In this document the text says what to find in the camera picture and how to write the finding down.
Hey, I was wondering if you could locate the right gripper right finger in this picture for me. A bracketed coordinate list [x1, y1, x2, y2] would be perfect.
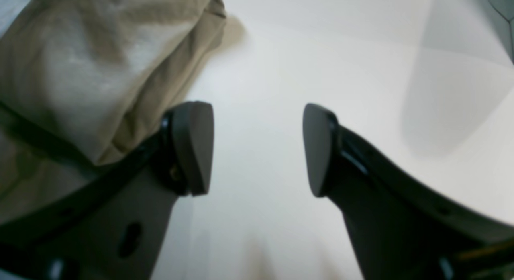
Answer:
[302, 104, 514, 280]

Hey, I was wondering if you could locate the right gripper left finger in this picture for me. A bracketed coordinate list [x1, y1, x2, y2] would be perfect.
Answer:
[1, 101, 214, 280]

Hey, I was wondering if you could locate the beige t-shirt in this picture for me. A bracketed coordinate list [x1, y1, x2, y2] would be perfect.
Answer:
[0, 0, 226, 225]

